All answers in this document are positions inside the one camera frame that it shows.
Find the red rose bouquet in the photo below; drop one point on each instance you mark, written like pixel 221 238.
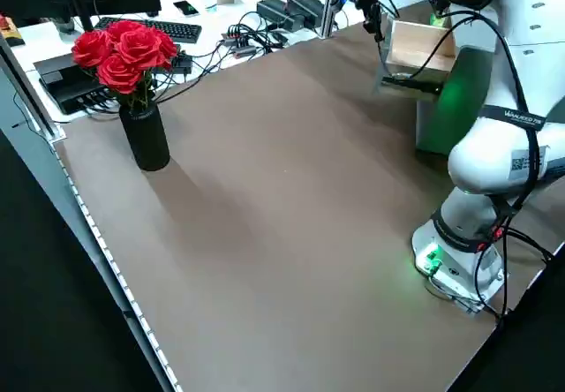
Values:
pixel 132 47

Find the black docking station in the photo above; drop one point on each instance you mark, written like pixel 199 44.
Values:
pixel 62 85

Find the black power brick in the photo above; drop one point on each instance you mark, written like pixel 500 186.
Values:
pixel 309 8
pixel 276 10

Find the black keyboard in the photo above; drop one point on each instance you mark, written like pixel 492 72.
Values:
pixel 176 30

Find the black cylindrical vase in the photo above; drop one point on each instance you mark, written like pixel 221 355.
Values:
pixel 145 145

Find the red toy on wooden block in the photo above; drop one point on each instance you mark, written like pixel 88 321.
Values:
pixel 11 34

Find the grey usb hub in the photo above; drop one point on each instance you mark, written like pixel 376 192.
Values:
pixel 240 50

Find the grey drawer cabinet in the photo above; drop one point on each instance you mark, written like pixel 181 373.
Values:
pixel 454 114

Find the wooden drawer with grey front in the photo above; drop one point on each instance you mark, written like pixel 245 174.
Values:
pixel 410 39

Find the black smartphone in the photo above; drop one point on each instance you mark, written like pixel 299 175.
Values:
pixel 186 8

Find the aluminium frame post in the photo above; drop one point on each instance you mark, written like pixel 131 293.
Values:
pixel 330 17
pixel 53 129

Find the small black box device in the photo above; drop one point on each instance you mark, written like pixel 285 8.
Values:
pixel 183 63

